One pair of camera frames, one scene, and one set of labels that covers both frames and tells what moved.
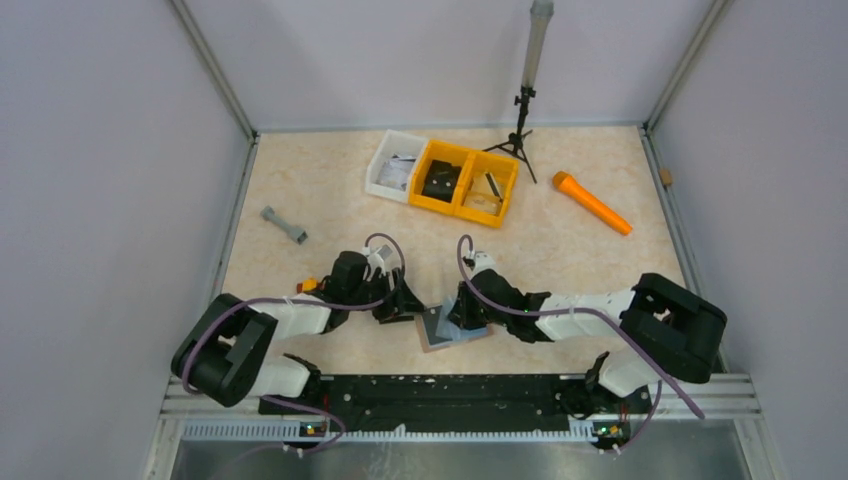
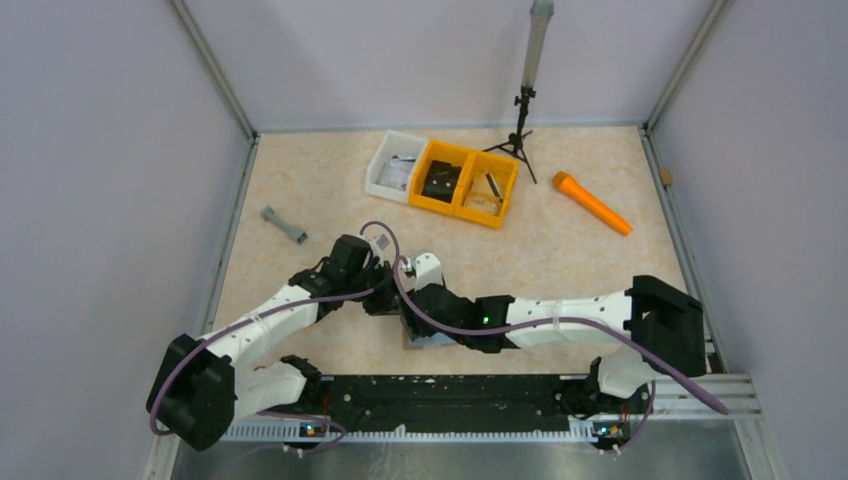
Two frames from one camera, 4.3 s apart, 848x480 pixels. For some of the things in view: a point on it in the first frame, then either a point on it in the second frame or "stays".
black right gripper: x=469 y=311 → x=411 y=312
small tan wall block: x=666 y=176 stays
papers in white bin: x=395 y=171 stays
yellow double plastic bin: x=463 y=181 stays
